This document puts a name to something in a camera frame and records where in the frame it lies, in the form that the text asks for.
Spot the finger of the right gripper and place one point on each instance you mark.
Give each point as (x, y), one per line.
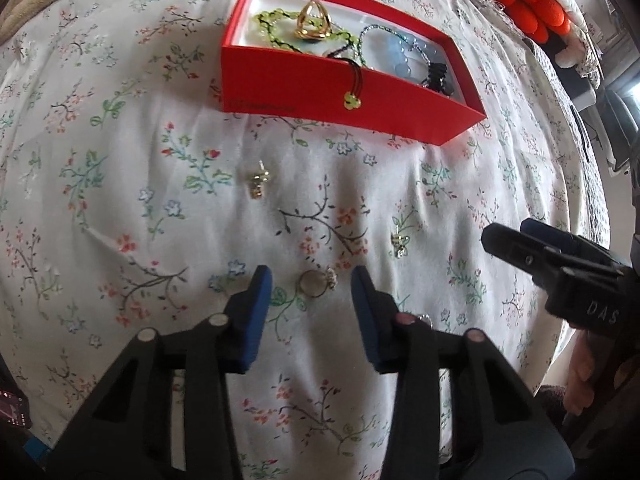
(515, 252)
(563, 241)

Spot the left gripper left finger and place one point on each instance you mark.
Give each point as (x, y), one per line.
(246, 311)

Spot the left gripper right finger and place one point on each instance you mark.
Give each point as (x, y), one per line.
(375, 312)

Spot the black flower hair clip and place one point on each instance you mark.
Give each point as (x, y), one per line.
(436, 79)

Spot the red jewelry box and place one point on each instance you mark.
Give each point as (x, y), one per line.
(356, 63)

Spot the right hand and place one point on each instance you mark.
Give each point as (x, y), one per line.
(579, 393)

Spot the small gold stud earring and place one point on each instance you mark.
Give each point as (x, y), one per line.
(400, 244)

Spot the black office chair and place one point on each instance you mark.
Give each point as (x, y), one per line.
(619, 131)

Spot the floral white bedsheet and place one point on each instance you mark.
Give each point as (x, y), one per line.
(125, 204)

